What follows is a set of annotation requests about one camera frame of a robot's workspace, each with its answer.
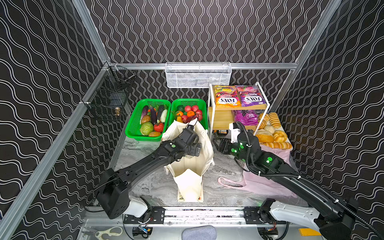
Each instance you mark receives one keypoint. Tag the green cabbage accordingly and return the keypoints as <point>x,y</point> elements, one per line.
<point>146,128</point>

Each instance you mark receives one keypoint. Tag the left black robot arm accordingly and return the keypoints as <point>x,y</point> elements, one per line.
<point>115,186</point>

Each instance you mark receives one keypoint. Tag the orange Fox's candy bag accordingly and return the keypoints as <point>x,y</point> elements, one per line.
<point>227,96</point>

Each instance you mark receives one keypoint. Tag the purple candy bag shelf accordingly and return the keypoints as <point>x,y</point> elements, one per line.
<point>246,117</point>

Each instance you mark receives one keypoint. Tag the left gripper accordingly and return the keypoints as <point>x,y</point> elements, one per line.
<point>195,148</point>

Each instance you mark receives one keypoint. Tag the cream canvas tote bag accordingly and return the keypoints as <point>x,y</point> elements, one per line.
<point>188,172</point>

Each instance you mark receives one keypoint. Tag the green plastic basket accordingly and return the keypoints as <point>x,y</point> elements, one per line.
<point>141,114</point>
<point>180,107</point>

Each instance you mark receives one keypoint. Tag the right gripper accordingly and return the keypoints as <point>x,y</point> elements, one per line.
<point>225,145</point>

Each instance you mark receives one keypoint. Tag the red tomato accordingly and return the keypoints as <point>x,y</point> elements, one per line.
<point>159,127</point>

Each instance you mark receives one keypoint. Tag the brown mango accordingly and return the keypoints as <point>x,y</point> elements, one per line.
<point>154,134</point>

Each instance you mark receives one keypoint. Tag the left green plastic basket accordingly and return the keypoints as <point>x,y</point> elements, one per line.
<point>141,114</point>

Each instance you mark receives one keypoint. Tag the white-handled scissors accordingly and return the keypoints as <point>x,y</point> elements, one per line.
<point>111,232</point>

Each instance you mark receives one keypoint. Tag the pink plastic grocery bag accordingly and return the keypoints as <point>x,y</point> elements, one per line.
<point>258,185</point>

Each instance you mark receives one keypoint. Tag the orange tangerine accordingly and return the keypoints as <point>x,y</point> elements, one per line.
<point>190,113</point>

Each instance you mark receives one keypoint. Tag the yellow block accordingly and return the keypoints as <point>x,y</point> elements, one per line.
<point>306,232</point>

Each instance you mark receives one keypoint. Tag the tray of bread rolls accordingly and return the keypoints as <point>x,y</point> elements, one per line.
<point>271,133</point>

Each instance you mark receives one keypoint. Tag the purple Fox's berries candy bag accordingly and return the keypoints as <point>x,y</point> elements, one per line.
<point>250,95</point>

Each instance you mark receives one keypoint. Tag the black wire wall rack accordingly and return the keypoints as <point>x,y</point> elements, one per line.
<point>109,101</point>

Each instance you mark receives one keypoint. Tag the grey padded cushion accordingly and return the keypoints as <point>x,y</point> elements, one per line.
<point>200,233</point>

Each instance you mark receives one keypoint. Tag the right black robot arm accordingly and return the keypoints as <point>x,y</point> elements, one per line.
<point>333,217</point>

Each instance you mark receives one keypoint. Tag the right green plastic basket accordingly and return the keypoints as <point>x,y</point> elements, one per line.
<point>180,107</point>

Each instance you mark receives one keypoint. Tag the white wire wall basket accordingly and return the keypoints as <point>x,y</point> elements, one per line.
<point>197,75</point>

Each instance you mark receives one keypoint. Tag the purple eggplant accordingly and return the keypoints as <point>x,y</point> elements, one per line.
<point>153,115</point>

